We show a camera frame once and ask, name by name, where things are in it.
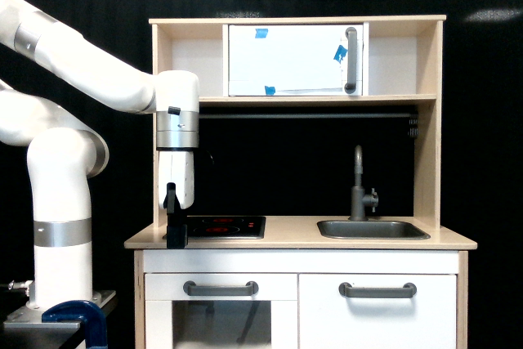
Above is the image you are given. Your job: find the grey lower cabinet handle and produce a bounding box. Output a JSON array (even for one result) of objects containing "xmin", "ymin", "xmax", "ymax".
[{"xmin": 338, "ymin": 282, "xmax": 418, "ymax": 299}]

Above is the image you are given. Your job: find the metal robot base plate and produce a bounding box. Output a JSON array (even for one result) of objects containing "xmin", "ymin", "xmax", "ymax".
[{"xmin": 3, "ymin": 290, "xmax": 118, "ymax": 329}]

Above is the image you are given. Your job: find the black toy stove top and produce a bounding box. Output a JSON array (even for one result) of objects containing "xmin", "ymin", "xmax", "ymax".
[{"xmin": 187, "ymin": 216, "xmax": 266, "ymax": 239}]

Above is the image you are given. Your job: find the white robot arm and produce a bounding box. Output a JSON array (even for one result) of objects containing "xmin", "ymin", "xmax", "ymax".
[{"xmin": 1, "ymin": 0, "xmax": 199, "ymax": 310}]

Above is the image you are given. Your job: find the grey hanging rail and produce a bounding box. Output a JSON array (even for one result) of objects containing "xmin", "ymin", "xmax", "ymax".
[{"xmin": 199, "ymin": 113, "xmax": 418, "ymax": 121}]

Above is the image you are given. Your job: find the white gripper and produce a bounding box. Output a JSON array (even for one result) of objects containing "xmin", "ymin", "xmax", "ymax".
[{"xmin": 158, "ymin": 151, "xmax": 194, "ymax": 248}]

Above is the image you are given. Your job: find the grey toy faucet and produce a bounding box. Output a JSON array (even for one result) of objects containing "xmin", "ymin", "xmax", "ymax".
[{"xmin": 350, "ymin": 145, "xmax": 379, "ymax": 221}]

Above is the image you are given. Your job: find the grey toy sink basin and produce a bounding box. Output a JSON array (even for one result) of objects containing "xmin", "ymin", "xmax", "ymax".
[{"xmin": 317, "ymin": 220, "xmax": 430, "ymax": 239}]

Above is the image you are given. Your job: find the grey oven door handle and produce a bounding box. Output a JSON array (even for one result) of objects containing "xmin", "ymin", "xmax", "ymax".
[{"xmin": 183, "ymin": 281, "xmax": 259, "ymax": 297}]

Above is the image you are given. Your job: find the blue tape top piece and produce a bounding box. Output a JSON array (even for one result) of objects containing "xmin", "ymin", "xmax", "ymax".
[{"xmin": 255, "ymin": 28, "xmax": 268, "ymax": 39}]

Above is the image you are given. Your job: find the blue tape right piece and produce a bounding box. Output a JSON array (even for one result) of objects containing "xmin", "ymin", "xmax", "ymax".
[{"xmin": 333, "ymin": 45, "xmax": 348, "ymax": 64}]

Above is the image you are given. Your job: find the metal cable connector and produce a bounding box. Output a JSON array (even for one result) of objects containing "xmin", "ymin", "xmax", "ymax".
[{"xmin": 7, "ymin": 280, "xmax": 34, "ymax": 297}]

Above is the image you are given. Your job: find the blue metal clamp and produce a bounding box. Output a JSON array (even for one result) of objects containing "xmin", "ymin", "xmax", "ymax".
[{"xmin": 41, "ymin": 300, "xmax": 109, "ymax": 349}]

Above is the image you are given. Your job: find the wooden toy kitchen frame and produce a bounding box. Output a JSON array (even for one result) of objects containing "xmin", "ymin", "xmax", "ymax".
[{"xmin": 125, "ymin": 15, "xmax": 476, "ymax": 348}]

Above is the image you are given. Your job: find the white oven door with window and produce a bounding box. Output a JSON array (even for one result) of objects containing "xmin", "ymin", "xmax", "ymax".
[{"xmin": 145, "ymin": 273, "xmax": 298, "ymax": 348}]

